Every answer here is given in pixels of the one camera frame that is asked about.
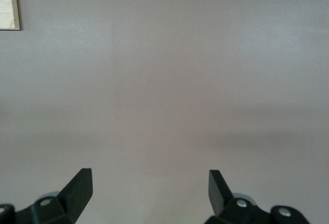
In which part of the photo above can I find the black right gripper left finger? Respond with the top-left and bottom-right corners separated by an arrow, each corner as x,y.
0,167 -> 93,224

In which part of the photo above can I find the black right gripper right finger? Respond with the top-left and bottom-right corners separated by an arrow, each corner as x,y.
205,169 -> 313,224

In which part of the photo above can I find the wooden cutting board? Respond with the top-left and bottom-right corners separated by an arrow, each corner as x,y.
0,0 -> 21,31

